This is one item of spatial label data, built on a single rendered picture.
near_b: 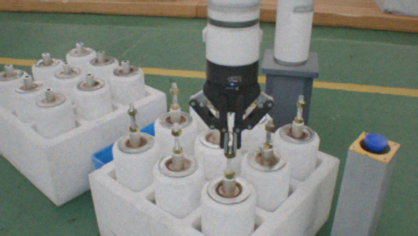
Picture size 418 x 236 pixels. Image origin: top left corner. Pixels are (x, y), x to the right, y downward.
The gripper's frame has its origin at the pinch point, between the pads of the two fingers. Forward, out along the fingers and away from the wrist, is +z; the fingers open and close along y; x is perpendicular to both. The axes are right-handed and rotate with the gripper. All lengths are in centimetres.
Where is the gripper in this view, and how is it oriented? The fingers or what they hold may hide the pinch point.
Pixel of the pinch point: (230, 140)
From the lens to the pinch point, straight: 65.0
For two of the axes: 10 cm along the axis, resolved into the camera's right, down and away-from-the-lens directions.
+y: 10.0, 0.2, -0.3
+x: 0.3, -4.9, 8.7
